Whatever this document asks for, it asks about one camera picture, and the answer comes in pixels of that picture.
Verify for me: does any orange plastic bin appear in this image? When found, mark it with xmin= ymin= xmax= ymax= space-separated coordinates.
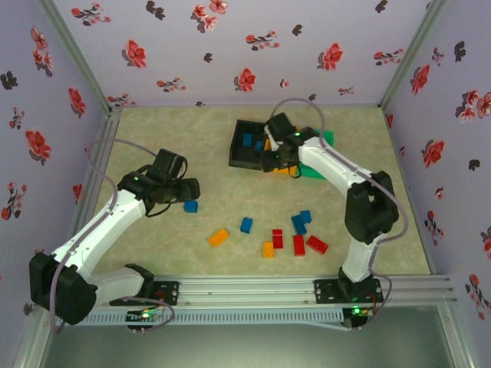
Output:
xmin=262 ymin=124 xmax=304 ymax=177

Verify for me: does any green plastic bin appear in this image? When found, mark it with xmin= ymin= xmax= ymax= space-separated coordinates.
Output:
xmin=297 ymin=128 xmax=335 ymax=181

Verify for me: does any black plastic bin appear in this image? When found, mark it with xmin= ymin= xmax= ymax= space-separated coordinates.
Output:
xmin=228 ymin=119 xmax=269 ymax=172

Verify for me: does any controller board with LED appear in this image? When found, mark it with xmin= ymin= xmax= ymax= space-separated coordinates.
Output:
xmin=343 ymin=304 xmax=375 ymax=330
xmin=126 ymin=308 xmax=164 ymax=333

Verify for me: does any left gripper thin black cable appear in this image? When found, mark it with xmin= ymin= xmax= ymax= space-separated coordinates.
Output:
xmin=144 ymin=202 xmax=174 ymax=219

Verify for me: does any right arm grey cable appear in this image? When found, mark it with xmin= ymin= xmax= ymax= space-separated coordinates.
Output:
xmin=271 ymin=97 xmax=410 ymax=333

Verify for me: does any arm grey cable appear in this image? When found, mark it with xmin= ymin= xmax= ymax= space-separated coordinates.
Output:
xmin=48 ymin=137 xmax=176 ymax=337
xmin=271 ymin=97 xmax=410 ymax=333

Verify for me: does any left arm grey cable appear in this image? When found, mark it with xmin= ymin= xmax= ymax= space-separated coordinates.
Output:
xmin=48 ymin=137 xmax=176 ymax=337

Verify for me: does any aluminium side rail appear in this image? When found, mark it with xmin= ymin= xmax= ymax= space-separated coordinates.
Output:
xmin=67 ymin=106 xmax=124 ymax=246

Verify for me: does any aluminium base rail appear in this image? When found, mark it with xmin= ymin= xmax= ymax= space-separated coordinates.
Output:
xmin=90 ymin=274 xmax=460 ymax=310

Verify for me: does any white slotted cable duct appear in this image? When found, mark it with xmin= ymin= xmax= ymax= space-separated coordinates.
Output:
xmin=82 ymin=308 xmax=352 ymax=333

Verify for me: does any aluminium corner post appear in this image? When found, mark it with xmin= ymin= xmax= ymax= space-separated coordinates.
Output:
xmin=377 ymin=0 xmax=450 ymax=110
xmin=36 ymin=0 xmax=114 ymax=114

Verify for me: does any aluminium frame leg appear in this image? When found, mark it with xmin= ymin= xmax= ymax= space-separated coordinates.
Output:
xmin=437 ymin=302 xmax=479 ymax=368
xmin=11 ymin=306 xmax=53 ymax=368

